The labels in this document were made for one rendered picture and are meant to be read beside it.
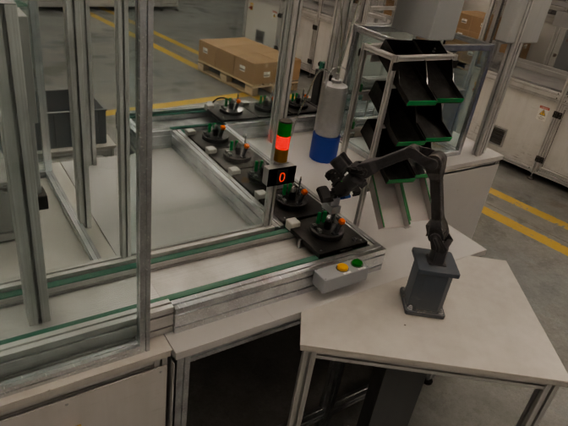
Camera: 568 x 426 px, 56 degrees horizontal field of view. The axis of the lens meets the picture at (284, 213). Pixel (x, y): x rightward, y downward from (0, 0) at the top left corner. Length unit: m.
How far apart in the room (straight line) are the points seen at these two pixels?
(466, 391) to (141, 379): 1.88
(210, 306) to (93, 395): 0.43
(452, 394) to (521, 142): 3.54
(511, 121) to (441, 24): 3.07
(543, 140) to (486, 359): 4.18
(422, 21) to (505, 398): 2.05
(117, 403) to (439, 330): 1.09
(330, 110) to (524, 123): 3.39
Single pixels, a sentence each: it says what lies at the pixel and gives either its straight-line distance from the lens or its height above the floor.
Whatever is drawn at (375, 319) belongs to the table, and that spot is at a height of 0.86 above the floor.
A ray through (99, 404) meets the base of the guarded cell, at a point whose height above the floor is 0.73.
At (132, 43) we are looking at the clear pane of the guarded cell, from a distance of 1.25.
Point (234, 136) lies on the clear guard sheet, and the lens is 1.87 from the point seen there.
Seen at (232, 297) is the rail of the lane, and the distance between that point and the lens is 1.78.
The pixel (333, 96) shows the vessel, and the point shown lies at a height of 1.24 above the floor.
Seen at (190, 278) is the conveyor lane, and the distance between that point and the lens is 1.89.
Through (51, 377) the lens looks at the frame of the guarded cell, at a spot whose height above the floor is 0.87.
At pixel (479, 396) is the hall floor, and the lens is 3.12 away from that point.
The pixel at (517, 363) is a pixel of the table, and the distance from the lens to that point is 2.01.
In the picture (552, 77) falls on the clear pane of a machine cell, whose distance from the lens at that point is 5.86.
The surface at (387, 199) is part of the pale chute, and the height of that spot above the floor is 1.08.
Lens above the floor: 2.07
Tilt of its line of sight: 29 degrees down
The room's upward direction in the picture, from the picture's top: 9 degrees clockwise
